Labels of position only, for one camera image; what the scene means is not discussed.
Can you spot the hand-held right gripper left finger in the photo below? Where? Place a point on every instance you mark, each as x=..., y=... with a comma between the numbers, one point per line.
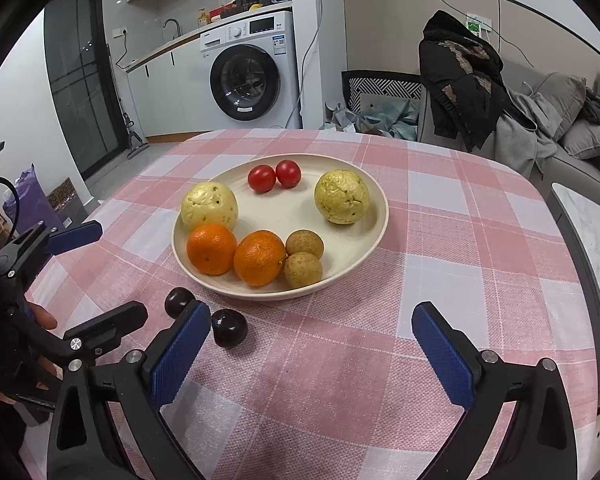
x=180, y=355

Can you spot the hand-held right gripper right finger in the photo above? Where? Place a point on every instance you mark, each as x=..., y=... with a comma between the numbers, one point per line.
x=445, y=360

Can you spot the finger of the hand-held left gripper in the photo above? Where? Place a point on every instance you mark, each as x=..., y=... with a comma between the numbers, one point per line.
x=75, y=237
x=115, y=322

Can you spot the dark purple plum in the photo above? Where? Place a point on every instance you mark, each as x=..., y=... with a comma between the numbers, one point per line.
x=177, y=302
x=229, y=329

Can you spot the orange mandarin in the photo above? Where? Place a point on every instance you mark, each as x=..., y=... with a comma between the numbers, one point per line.
x=259, y=258
x=211, y=249

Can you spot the pale yellow guava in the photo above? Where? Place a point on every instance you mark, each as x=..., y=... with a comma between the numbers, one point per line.
x=209, y=206

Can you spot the brown longan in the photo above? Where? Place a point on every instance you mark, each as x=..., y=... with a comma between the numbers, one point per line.
x=303, y=271
x=305, y=242

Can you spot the cream round plate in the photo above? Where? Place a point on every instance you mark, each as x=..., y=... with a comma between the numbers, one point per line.
x=280, y=210

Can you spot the greenish yellow guava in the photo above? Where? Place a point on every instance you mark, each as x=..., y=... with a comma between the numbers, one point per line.
x=341, y=196

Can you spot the red cherry tomato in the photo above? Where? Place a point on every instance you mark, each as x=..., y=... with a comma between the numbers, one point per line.
x=261, y=179
x=288, y=173

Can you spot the person's left hand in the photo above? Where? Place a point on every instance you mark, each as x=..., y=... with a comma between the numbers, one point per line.
x=42, y=316

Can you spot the brown cardboard box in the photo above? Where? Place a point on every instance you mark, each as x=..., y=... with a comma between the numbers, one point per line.
x=67, y=200

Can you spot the purple plastic bag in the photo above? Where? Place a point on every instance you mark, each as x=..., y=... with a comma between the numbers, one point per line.
x=30, y=195

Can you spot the pink checked tablecloth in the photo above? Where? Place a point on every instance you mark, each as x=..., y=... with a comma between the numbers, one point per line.
x=430, y=260

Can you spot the floor mop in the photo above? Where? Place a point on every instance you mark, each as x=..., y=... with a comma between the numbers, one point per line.
x=136, y=142

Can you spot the dark glass door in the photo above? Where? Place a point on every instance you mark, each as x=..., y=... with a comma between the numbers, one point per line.
x=80, y=75

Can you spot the white kitchen counter cabinet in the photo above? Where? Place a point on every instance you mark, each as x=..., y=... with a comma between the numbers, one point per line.
x=170, y=90

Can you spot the white marble side table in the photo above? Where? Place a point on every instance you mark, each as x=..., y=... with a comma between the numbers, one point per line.
x=595, y=260

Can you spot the metal faucet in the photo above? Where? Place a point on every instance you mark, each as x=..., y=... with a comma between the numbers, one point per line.
x=172, y=27

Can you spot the grey garment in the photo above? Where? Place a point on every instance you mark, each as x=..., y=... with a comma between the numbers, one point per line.
x=522, y=135

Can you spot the grey sofa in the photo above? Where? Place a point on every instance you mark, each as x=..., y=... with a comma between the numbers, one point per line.
x=575, y=160

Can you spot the white washing machine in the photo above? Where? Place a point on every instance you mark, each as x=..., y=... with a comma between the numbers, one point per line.
x=250, y=70

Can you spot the grey blue bag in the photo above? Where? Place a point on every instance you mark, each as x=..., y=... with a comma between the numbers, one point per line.
x=375, y=120

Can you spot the yellow bottle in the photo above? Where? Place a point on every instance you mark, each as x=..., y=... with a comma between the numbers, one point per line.
x=203, y=19

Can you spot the black chair with patterned cushion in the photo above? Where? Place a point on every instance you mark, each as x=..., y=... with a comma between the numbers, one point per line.
x=380, y=87

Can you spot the black jacket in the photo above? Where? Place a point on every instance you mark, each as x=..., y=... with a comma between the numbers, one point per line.
x=460, y=80

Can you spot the wall socket with green sticker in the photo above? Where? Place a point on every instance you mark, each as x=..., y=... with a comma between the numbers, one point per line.
x=477, y=24

